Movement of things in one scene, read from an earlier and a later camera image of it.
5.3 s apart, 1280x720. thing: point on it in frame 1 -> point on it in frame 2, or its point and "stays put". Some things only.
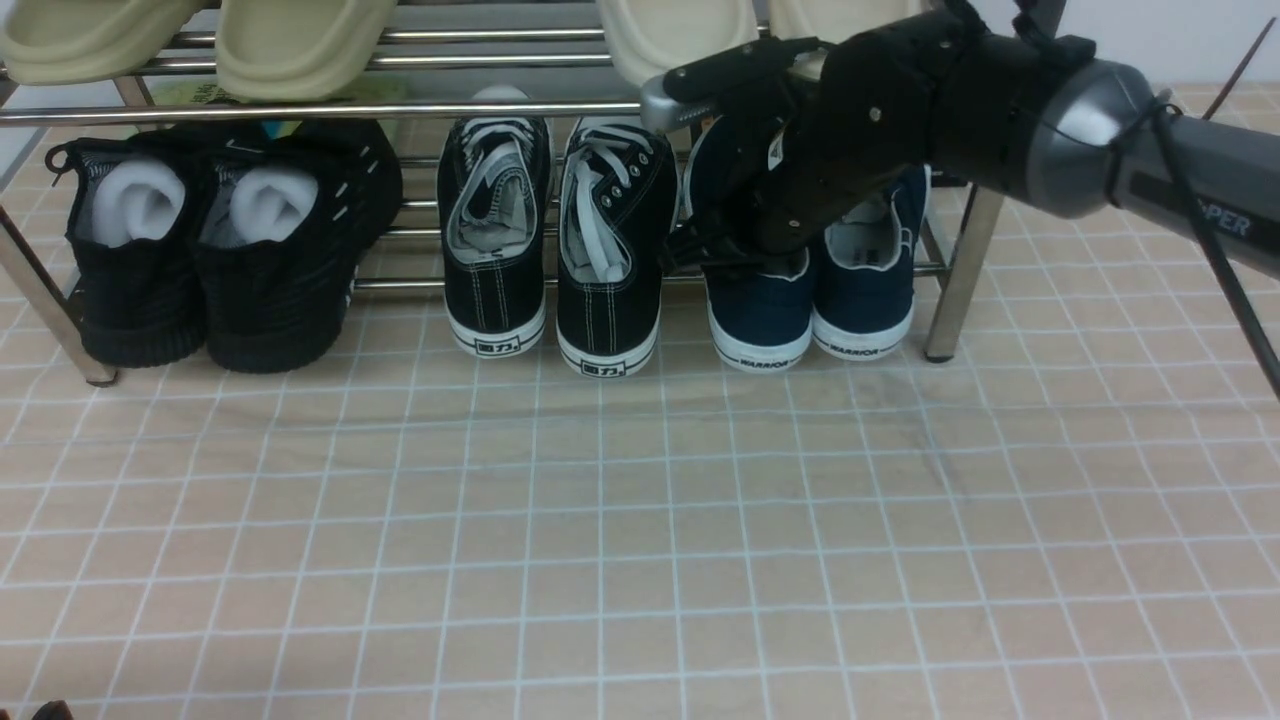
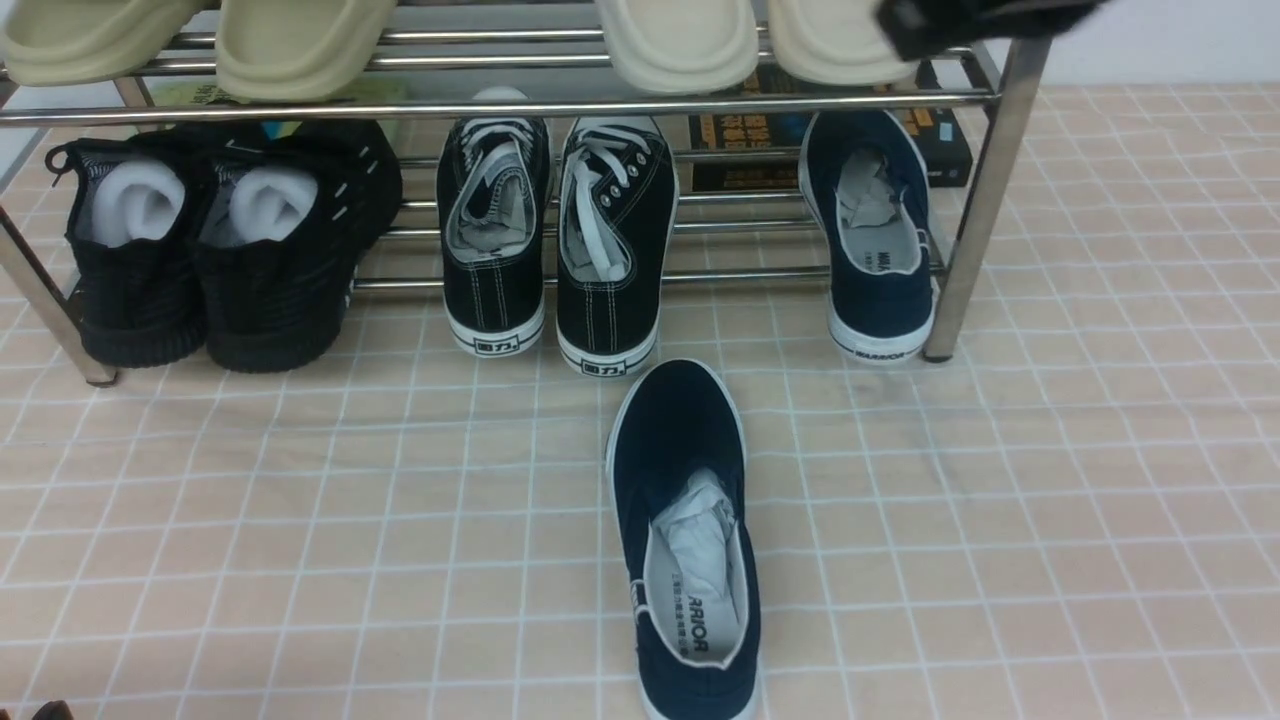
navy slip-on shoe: [758, 303] -> [676, 462]
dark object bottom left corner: [53, 710] stays put
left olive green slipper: [51, 42] stays put
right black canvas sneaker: [619, 212] stays put
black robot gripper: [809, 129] -> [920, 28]
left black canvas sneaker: [494, 211] stays put
